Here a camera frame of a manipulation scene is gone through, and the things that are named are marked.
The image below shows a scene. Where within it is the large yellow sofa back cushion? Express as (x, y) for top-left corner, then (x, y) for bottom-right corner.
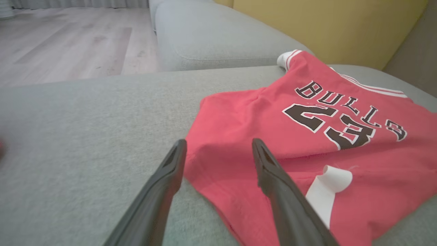
(233, 0), (428, 70)

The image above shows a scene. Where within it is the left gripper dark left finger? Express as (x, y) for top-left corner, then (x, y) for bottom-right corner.
(103, 139), (187, 246)

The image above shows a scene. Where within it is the grey pleated curtain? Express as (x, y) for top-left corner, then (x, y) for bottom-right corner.
(9, 0), (150, 10)

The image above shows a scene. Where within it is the red Bulls basketball jersey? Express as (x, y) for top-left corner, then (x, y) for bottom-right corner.
(183, 50), (437, 246)

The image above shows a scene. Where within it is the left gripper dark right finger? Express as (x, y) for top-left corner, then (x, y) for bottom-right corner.
(252, 138), (339, 246)

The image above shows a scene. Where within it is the large grey sofa ottoman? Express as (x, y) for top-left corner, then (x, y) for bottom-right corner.
(0, 65), (437, 246)

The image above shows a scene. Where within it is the grey sofa seat cushion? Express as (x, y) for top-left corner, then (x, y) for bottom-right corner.
(149, 0), (314, 72)

